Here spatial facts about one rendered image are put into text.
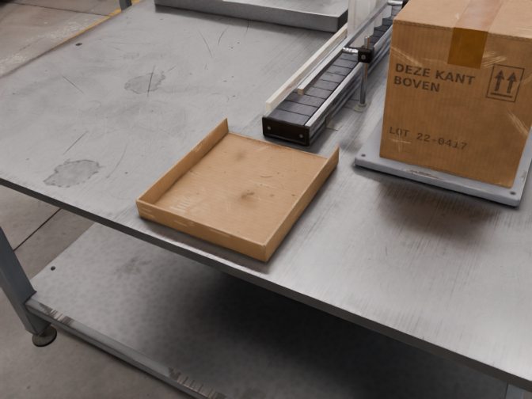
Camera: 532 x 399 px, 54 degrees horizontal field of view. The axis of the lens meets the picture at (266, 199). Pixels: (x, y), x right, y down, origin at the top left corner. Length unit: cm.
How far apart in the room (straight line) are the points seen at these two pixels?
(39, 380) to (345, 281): 126
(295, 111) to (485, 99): 39
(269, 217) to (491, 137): 39
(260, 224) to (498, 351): 41
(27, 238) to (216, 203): 149
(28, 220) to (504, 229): 195
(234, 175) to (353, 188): 23
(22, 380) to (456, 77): 154
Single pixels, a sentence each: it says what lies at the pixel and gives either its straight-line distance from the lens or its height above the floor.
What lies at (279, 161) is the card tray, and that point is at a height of 83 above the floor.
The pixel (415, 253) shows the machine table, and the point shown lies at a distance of 87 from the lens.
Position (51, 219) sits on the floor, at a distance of 240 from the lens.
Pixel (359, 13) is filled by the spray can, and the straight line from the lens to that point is 133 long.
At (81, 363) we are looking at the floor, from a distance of 185.
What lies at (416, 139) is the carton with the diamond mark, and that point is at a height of 91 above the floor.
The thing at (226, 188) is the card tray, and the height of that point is 83.
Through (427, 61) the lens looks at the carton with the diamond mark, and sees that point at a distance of 91.
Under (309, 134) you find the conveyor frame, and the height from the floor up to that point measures 86.
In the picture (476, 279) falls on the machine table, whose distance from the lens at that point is 86.
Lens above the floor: 145
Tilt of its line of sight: 40 degrees down
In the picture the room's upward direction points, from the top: 4 degrees counter-clockwise
